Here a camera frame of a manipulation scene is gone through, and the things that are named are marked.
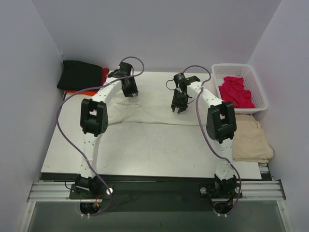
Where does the cream white t-shirt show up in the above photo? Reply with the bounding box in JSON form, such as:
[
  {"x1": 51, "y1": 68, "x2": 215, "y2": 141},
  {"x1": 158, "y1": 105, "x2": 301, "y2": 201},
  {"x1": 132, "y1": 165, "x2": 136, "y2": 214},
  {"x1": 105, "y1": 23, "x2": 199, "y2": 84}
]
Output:
[{"x1": 107, "y1": 85, "x2": 198, "y2": 126}]

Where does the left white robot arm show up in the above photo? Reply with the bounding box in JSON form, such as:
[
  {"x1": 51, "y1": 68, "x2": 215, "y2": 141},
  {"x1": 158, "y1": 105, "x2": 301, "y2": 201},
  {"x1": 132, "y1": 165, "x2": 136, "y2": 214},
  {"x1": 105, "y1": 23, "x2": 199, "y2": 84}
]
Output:
[{"x1": 75, "y1": 62, "x2": 138, "y2": 199}]

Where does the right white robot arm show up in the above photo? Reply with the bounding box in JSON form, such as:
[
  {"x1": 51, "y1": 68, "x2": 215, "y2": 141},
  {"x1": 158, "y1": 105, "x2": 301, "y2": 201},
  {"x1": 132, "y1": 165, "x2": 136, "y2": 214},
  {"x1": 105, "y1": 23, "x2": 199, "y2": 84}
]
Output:
[{"x1": 171, "y1": 72, "x2": 237, "y2": 197}]

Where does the red folded t-shirt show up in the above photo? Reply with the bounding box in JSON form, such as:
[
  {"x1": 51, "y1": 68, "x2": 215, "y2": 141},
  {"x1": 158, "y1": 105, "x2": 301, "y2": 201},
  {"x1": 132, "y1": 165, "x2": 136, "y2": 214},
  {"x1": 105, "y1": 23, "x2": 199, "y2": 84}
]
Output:
[{"x1": 100, "y1": 68, "x2": 110, "y2": 85}]

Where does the orange folded t-shirt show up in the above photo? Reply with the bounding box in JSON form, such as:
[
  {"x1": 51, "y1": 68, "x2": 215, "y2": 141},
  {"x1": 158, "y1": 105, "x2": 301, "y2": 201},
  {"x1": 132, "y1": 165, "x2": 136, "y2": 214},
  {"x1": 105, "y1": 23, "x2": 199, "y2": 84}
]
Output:
[{"x1": 64, "y1": 89, "x2": 98, "y2": 97}]

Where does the magenta crumpled t-shirt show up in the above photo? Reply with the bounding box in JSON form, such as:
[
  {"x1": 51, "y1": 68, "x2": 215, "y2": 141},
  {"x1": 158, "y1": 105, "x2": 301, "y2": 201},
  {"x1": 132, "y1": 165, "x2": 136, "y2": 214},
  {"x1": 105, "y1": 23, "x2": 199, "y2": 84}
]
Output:
[{"x1": 219, "y1": 76, "x2": 255, "y2": 109}]

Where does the black folded t-shirt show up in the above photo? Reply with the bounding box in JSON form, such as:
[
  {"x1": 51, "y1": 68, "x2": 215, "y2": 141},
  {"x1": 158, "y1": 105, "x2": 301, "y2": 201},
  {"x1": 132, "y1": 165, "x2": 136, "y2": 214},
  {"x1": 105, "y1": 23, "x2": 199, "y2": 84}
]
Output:
[{"x1": 57, "y1": 60, "x2": 103, "y2": 91}]

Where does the white plastic basket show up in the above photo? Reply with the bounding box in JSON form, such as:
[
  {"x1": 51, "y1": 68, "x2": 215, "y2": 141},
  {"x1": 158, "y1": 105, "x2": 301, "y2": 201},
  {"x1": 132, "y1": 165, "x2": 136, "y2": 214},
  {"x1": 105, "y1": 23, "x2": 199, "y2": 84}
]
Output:
[{"x1": 211, "y1": 63, "x2": 268, "y2": 114}]

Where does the beige folded cloth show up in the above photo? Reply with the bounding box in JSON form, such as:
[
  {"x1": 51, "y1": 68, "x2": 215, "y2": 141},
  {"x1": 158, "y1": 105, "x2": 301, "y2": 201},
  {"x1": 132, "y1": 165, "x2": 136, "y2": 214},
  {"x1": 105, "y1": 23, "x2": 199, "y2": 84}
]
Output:
[{"x1": 232, "y1": 114, "x2": 274, "y2": 163}]

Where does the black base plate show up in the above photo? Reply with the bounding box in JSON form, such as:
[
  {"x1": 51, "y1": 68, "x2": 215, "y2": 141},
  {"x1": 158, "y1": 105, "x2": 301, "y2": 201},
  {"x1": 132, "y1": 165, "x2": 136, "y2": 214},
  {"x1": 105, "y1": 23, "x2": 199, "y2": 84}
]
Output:
[{"x1": 69, "y1": 177, "x2": 242, "y2": 213}]

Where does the aluminium mounting rail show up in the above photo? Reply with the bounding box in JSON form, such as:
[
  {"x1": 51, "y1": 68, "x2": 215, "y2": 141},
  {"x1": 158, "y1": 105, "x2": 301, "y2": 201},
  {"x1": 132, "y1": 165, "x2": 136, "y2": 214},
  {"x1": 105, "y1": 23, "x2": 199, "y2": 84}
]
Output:
[{"x1": 28, "y1": 181, "x2": 286, "y2": 202}]

